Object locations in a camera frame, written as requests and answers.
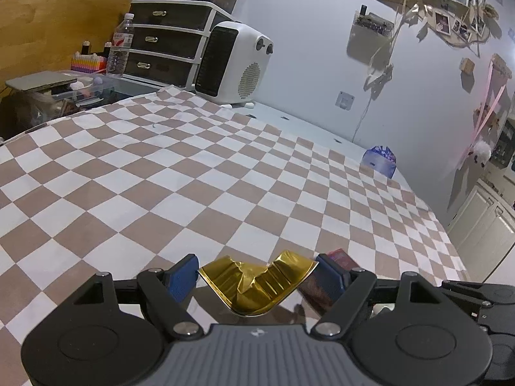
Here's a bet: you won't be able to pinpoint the blue purple tissue pack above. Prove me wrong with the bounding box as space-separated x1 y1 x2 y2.
361 145 396 179

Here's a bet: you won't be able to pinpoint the gold foil wrapper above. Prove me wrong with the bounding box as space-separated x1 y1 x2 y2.
198 250 318 317

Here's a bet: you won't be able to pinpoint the wall shelf with items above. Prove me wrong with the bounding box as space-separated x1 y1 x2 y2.
347 5 395 70

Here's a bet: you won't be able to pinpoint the dark drawer organizer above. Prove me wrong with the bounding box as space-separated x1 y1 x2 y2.
124 0 237 89

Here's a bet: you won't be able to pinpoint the pink ribbon decoration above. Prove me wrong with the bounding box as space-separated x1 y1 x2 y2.
457 53 512 169

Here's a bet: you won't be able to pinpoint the white kitchen cabinets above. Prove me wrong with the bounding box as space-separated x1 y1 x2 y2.
448 180 514 285

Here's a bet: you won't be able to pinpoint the white space heater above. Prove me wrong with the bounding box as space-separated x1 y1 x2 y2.
194 21 274 106

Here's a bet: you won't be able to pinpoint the clear water bottle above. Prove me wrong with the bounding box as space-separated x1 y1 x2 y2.
106 13 135 76

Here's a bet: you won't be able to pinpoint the white wall socket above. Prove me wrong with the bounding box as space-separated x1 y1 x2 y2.
335 92 354 111

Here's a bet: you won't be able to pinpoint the checkered brown white tablecloth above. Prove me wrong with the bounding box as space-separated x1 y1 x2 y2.
0 84 470 346

